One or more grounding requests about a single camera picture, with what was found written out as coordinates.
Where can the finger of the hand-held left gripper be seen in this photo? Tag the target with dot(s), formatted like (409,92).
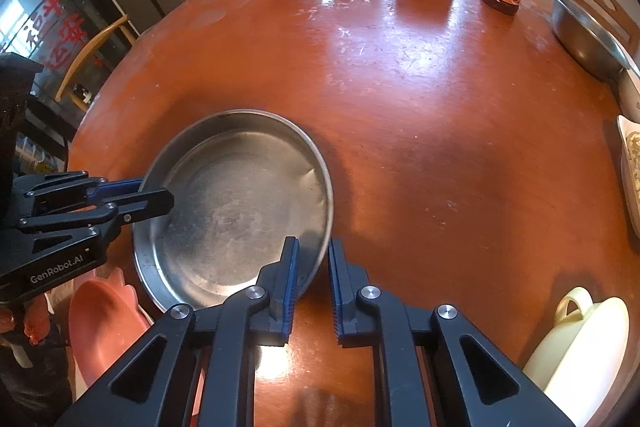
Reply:
(150,202)
(120,188)

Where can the shallow steel plate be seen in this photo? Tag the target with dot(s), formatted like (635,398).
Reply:
(235,207)

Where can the white plate with vegetables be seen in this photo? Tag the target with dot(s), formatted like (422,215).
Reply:
(631,157)

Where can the white ceramic bowl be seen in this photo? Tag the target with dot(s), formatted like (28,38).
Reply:
(631,94)

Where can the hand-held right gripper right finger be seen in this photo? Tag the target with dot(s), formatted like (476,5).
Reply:
(336,287)

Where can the deep steel bowl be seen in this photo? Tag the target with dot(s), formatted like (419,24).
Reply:
(585,37)

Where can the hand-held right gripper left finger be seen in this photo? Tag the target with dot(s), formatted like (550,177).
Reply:
(290,277)

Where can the person's left hand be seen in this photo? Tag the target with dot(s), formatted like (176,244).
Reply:
(35,322)

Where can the wooden chair with curved back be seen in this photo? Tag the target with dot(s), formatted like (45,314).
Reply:
(107,32)

